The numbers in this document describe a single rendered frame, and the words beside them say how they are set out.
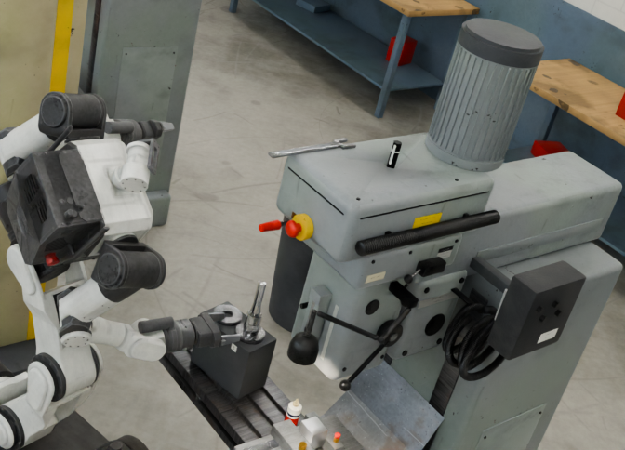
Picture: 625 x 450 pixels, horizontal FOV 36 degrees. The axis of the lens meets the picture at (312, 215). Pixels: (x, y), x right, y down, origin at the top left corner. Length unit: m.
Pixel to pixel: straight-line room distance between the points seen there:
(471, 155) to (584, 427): 2.77
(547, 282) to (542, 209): 0.35
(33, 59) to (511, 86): 1.98
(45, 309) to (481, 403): 1.23
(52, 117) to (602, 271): 1.57
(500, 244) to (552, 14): 4.70
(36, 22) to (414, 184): 1.85
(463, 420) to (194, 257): 2.65
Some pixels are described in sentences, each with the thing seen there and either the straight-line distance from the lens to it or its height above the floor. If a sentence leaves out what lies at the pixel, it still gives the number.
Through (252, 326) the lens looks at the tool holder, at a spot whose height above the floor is 1.15.
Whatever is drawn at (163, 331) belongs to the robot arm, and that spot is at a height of 1.18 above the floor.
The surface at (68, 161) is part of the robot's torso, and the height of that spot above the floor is 1.71.
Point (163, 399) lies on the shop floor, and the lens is 4.24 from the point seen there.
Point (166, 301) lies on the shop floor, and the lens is 4.79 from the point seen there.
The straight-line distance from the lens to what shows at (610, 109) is 6.27.
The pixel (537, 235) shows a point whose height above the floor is 1.65.
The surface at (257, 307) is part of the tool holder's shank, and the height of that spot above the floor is 1.22.
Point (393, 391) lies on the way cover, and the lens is 2.94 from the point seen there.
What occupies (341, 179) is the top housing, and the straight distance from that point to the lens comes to 2.11.
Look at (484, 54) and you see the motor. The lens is 2.22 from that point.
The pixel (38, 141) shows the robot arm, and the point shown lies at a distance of 2.53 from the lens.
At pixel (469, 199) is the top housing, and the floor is 1.85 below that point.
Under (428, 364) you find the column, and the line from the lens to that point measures 2.83.
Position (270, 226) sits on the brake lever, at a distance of 2.23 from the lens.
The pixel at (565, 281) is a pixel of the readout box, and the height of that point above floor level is 1.73.
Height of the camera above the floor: 2.85
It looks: 30 degrees down
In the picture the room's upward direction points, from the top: 15 degrees clockwise
